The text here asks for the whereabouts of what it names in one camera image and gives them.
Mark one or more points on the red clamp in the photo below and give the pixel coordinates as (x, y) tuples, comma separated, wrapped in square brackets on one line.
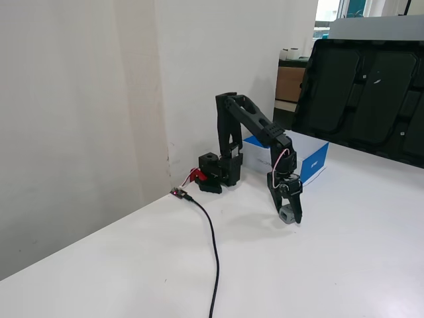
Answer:
[(196, 174)]

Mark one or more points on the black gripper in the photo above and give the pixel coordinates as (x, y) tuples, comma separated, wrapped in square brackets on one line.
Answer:
[(291, 187)]

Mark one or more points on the gray block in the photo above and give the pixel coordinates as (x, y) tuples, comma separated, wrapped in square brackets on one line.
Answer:
[(286, 215)]

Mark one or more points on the small controller board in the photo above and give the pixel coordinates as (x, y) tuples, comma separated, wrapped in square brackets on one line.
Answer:
[(179, 193)]

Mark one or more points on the brown cardboard box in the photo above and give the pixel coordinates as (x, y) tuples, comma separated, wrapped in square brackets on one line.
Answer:
[(289, 84)]

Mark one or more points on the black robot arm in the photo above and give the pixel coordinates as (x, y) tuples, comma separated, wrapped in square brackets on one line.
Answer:
[(261, 127)]

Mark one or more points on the gray flat panel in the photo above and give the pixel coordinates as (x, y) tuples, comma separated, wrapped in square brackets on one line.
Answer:
[(374, 28)]

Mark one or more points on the white cup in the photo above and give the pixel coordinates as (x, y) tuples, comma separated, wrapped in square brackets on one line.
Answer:
[(294, 54), (284, 54)]

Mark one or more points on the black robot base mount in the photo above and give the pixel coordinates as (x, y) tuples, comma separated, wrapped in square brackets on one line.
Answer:
[(215, 172)]

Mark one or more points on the blue and white cardboard box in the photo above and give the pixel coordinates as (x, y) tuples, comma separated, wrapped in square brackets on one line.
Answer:
[(313, 165)]

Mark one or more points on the black plastic packaging tray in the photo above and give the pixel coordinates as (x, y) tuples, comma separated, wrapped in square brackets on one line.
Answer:
[(364, 99)]

